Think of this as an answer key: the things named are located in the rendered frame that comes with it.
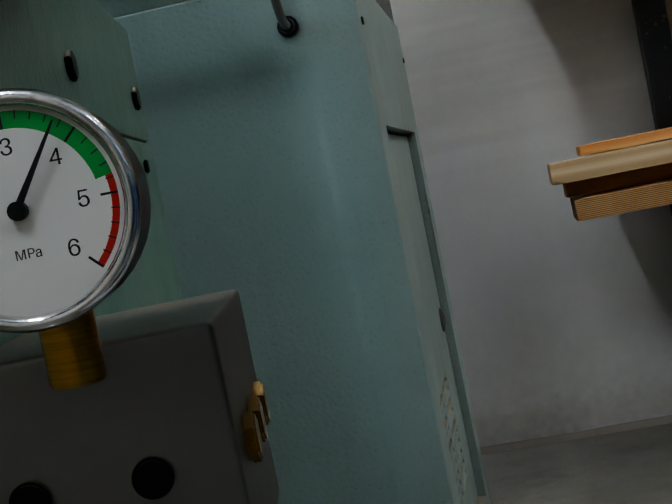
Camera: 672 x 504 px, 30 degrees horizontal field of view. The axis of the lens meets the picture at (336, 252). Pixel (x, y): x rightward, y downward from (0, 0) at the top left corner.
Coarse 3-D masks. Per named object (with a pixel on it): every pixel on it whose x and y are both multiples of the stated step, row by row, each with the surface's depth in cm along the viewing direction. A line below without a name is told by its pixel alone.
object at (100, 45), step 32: (0, 0) 54; (32, 0) 61; (64, 0) 70; (0, 32) 52; (32, 32) 59; (64, 32) 68; (96, 32) 79; (0, 64) 51; (32, 64) 57; (64, 64) 66; (96, 64) 76; (128, 64) 92; (64, 96) 64; (96, 96) 74; (128, 96) 88; (128, 128) 85
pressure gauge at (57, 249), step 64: (0, 128) 32; (64, 128) 32; (0, 192) 32; (64, 192) 32; (128, 192) 32; (0, 256) 32; (64, 256) 32; (128, 256) 32; (0, 320) 32; (64, 320) 32; (64, 384) 34
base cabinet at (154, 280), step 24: (144, 144) 92; (144, 168) 89; (168, 240) 94; (144, 264) 80; (168, 264) 91; (120, 288) 69; (144, 288) 78; (168, 288) 89; (96, 312) 61; (0, 336) 43
